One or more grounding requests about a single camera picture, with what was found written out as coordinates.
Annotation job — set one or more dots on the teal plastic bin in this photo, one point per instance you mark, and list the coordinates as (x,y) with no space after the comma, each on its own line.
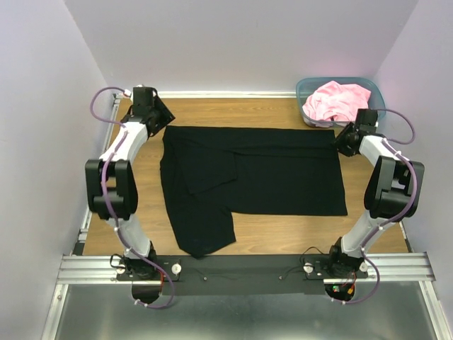
(307,86)

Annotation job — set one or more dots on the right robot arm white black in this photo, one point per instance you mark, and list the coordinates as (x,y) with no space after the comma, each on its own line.
(392,193)

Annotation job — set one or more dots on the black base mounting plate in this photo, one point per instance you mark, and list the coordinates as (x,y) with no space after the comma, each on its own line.
(309,274)

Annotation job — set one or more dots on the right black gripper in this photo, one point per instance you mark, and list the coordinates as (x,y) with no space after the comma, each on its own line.
(339,142)

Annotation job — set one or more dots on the pink t shirt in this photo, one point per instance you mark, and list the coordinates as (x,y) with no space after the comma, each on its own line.
(337,102)

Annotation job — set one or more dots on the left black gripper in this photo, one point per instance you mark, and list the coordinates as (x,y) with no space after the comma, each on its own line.
(166,116)

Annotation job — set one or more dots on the black t shirt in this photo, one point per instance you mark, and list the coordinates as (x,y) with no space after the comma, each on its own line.
(210,173)

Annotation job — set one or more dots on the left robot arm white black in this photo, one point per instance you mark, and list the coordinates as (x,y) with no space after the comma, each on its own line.
(110,185)

